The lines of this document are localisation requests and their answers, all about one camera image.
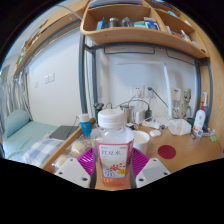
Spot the white spray bottle blue trigger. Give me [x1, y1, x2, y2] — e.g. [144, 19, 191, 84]
[200, 92, 208, 111]

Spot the white power adapter block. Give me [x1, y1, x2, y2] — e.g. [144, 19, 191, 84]
[134, 109, 146, 125]

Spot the white pump bottle red top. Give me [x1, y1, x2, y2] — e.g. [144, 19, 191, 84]
[192, 101, 207, 138]

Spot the clear bottle with orange drink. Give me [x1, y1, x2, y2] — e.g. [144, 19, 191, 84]
[90, 108, 135, 188]

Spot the plastic-wrapped round bun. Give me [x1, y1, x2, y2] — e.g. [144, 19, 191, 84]
[70, 139, 88, 156]
[54, 153, 71, 169]

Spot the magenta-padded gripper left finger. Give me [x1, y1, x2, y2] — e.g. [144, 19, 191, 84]
[54, 147, 98, 189]

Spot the white wall-mounted device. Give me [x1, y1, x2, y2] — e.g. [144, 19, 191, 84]
[170, 87, 182, 101]

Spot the white wall light switch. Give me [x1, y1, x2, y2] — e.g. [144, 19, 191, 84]
[44, 72, 56, 84]

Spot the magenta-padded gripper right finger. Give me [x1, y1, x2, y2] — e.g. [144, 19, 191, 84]
[129, 147, 172, 189]

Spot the blue tube with white cap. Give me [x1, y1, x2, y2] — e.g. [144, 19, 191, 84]
[78, 113, 93, 138]

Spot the teal pillow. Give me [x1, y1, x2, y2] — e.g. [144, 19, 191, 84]
[3, 109, 32, 138]

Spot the wooden wall shelf unit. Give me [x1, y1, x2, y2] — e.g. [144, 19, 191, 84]
[79, 0, 210, 59]

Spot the flat round red coaster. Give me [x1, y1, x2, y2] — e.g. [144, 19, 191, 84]
[157, 144, 177, 160]

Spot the white desk lamp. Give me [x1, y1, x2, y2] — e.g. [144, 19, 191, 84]
[114, 61, 174, 119]

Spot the grey tablet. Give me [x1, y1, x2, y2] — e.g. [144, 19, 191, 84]
[48, 125, 78, 141]

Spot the blue plaid blanket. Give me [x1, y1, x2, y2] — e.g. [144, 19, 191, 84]
[21, 137, 64, 168]

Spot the white earbud case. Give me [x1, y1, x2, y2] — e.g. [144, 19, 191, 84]
[149, 129, 162, 138]

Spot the white power strip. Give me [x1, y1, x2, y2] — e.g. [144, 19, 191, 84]
[141, 119, 161, 130]

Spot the wooden tree-man figurine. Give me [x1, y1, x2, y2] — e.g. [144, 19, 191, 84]
[179, 88, 193, 119]

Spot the black plug charger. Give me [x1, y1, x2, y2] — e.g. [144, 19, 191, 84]
[144, 108, 153, 120]

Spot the teal striped bed sheet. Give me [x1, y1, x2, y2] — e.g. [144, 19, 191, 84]
[2, 120, 59, 159]

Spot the white cup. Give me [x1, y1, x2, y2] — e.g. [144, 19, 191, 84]
[132, 129, 151, 154]

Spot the white wall socket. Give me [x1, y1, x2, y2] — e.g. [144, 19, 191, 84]
[132, 85, 145, 98]
[145, 85, 157, 98]

